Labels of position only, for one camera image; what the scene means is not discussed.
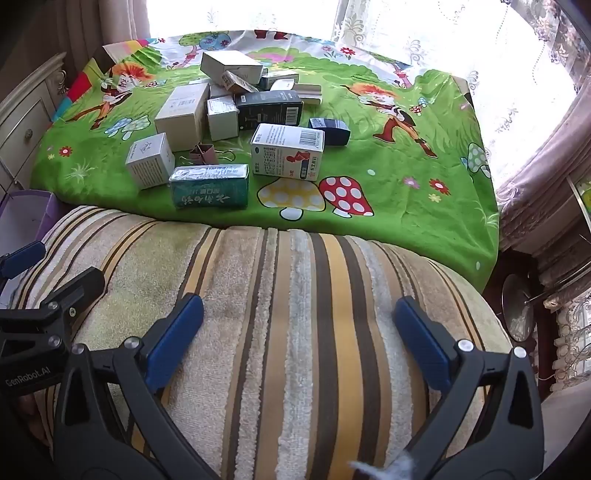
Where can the green printed bedsheet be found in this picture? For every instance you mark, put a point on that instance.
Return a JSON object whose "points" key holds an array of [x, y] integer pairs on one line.
{"points": [[392, 184]]}

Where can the beige curtain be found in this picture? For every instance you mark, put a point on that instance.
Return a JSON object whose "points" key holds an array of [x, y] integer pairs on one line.
{"points": [[106, 23]]}

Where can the white lace curtain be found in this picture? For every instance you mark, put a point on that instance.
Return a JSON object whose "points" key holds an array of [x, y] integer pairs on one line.
{"points": [[415, 46]]}

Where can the cream carved dresser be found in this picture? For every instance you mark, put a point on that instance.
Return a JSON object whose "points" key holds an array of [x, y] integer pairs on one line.
{"points": [[27, 115]]}

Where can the pink binder clip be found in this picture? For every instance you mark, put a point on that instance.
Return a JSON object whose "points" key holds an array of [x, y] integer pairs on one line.
{"points": [[203, 153]]}

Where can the white cube box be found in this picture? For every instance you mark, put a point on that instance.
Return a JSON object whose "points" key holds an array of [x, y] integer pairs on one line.
{"points": [[150, 161]]}

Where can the embroidered lace cloth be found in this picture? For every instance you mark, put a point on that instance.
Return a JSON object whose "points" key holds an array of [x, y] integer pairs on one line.
{"points": [[572, 332]]}

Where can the white box grey letter print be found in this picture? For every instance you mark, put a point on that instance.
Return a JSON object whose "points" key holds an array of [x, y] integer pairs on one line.
{"points": [[228, 62]]}

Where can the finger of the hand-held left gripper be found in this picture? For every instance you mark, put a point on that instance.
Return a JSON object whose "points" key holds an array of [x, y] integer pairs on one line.
{"points": [[25, 258], [74, 290]]}

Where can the white box red figure print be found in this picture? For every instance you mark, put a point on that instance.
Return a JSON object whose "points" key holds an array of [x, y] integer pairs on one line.
{"points": [[286, 152]]}

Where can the dark blue small box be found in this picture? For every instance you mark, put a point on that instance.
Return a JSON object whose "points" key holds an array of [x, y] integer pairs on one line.
{"points": [[330, 131]]}

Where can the striped towel blanket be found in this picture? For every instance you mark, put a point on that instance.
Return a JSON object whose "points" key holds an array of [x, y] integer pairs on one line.
{"points": [[286, 323]]}

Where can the black box grey print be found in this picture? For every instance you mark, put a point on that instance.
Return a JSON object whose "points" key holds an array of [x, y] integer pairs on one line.
{"points": [[268, 108]]}

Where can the mauve curtain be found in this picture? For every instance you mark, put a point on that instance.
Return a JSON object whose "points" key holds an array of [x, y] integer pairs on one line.
{"points": [[545, 175]]}

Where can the silver white small box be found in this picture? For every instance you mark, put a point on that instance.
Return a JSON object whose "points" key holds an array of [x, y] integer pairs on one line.
{"points": [[222, 120]]}

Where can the purple cardboard box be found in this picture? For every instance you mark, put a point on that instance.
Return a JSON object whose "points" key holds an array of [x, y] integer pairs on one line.
{"points": [[23, 221]]}

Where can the green wrapped pack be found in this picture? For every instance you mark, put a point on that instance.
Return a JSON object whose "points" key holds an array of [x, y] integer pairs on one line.
{"points": [[210, 187]]}

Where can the orange white box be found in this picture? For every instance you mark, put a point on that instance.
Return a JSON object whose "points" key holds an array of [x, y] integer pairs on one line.
{"points": [[238, 82]]}

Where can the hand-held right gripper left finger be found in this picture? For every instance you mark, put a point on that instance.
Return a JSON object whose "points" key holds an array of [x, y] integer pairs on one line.
{"points": [[178, 337]]}

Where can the dark teal box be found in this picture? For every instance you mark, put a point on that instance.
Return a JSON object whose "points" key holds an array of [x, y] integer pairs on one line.
{"points": [[277, 77]]}

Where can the grey white long box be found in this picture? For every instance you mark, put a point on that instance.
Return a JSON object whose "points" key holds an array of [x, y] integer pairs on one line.
{"points": [[308, 94]]}

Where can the beige cardboard box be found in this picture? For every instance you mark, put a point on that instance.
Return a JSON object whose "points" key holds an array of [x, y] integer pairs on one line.
{"points": [[182, 115]]}

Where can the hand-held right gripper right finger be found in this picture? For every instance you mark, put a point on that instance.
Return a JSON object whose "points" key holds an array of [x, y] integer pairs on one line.
{"points": [[422, 341]]}

